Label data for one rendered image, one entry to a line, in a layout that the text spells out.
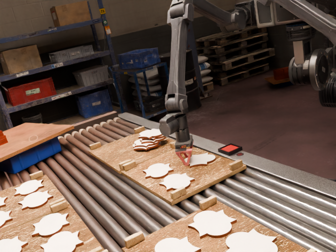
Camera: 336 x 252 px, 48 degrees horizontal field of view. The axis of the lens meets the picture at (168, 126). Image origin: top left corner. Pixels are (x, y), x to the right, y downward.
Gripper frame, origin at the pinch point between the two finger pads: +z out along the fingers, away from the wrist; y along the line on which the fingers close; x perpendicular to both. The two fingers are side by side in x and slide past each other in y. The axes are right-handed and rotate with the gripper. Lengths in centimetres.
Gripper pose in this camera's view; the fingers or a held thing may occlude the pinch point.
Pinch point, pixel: (187, 160)
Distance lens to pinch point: 159.2
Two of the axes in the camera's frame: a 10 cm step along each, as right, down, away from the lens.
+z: 1.8, 9.4, 2.9
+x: 9.7, -1.4, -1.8
